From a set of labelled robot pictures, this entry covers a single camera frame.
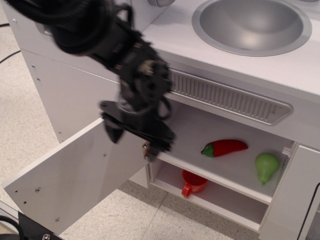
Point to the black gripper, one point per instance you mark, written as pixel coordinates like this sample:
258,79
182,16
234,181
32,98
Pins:
144,124

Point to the white cabinet door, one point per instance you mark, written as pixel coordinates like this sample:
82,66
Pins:
67,182

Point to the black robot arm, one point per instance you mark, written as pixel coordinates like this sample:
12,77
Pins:
104,32

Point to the white toy kitchen cabinet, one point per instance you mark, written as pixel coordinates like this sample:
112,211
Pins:
271,103

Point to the silver lower door hinge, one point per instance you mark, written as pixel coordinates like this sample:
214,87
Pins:
145,150

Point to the white toy fridge unit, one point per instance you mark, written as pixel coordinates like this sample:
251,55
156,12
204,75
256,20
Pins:
70,87

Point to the red plastic cup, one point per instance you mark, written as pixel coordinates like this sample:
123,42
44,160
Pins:
193,183

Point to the red toy chili pepper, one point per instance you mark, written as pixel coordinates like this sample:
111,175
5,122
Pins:
223,147

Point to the black mounting plate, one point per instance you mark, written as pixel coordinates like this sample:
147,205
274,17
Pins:
33,230

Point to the green toy pear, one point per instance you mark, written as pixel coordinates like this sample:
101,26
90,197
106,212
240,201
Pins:
266,165

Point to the silver round sink basin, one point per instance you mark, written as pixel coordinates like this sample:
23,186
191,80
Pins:
254,28

